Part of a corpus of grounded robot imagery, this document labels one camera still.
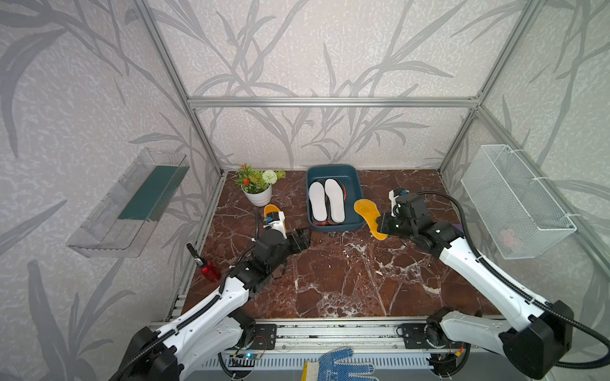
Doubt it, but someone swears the yellow fuzzy insole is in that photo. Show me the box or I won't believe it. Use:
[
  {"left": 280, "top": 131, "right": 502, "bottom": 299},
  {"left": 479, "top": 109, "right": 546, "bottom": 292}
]
[
  {"left": 264, "top": 204, "right": 281, "bottom": 217},
  {"left": 354, "top": 198, "right": 388, "bottom": 241}
]

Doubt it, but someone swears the white insole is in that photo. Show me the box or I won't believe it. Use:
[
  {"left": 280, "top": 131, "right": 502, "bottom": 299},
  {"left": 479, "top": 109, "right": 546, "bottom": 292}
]
[
  {"left": 324, "top": 179, "right": 346, "bottom": 225},
  {"left": 308, "top": 182, "right": 327, "bottom": 223}
]

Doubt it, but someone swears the red orange-edged insole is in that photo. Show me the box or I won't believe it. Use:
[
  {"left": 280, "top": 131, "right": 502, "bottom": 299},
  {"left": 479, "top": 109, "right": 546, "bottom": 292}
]
[{"left": 313, "top": 180, "right": 346, "bottom": 225}]

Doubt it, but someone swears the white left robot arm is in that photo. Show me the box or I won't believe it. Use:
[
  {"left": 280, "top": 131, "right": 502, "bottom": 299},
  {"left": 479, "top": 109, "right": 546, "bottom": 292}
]
[{"left": 111, "top": 212, "right": 312, "bottom": 380}]

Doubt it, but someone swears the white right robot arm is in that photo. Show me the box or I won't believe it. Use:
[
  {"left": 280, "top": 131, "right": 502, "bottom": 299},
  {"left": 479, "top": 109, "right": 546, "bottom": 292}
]
[{"left": 373, "top": 188, "right": 609, "bottom": 379}]

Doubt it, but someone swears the teal plastic storage box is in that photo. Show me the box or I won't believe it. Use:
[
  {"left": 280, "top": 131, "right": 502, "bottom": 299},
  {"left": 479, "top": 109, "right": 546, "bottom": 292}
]
[{"left": 306, "top": 164, "right": 365, "bottom": 233}]

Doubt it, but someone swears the potted artificial plant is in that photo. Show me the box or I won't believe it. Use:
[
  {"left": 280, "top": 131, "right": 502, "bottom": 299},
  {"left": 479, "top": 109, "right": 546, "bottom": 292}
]
[{"left": 235, "top": 164, "right": 286, "bottom": 207}]

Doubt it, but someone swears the green circuit board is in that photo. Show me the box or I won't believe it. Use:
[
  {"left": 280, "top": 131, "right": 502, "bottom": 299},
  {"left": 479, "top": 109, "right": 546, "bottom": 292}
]
[{"left": 230, "top": 351, "right": 265, "bottom": 364}]

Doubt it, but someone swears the blue white work glove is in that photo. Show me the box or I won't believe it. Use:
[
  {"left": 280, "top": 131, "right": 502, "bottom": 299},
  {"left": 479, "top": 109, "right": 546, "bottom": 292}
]
[{"left": 301, "top": 348, "right": 378, "bottom": 381}]

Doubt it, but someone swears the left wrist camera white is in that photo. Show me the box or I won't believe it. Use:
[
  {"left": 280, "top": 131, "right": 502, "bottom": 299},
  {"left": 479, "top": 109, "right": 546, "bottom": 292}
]
[{"left": 264, "top": 210, "right": 287, "bottom": 239}]

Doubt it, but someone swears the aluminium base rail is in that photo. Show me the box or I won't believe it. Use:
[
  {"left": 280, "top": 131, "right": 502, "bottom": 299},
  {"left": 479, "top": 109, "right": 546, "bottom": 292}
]
[{"left": 137, "top": 317, "right": 539, "bottom": 356}]

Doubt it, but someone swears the white wire mesh basket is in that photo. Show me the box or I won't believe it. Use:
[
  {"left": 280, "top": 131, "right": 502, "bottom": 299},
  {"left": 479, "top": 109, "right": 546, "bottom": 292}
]
[{"left": 462, "top": 144, "right": 577, "bottom": 260}]

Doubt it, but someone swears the clear acrylic wall shelf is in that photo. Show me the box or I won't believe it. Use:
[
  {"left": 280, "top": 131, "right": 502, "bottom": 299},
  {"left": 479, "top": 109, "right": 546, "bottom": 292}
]
[{"left": 67, "top": 148, "right": 190, "bottom": 259}]

